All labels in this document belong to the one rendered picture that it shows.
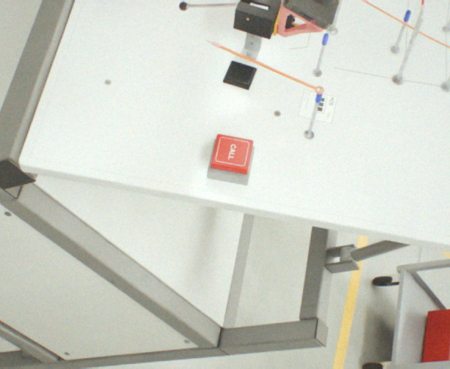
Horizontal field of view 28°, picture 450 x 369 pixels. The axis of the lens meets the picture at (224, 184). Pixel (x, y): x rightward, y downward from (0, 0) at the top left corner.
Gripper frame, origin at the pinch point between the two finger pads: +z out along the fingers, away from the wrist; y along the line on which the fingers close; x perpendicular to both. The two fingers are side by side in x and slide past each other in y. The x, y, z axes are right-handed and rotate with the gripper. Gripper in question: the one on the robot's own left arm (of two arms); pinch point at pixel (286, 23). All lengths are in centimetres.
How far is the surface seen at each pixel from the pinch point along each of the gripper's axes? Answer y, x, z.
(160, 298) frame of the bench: -27, -8, 44
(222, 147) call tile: -20.9, 1.8, 4.5
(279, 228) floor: 84, -83, 188
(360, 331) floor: 78, -145, 222
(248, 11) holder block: -1.6, 5.7, 0.1
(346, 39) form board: 6.0, -10.9, 3.0
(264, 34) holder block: -2.1, 1.9, 1.9
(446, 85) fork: 1.6, -25.1, -3.7
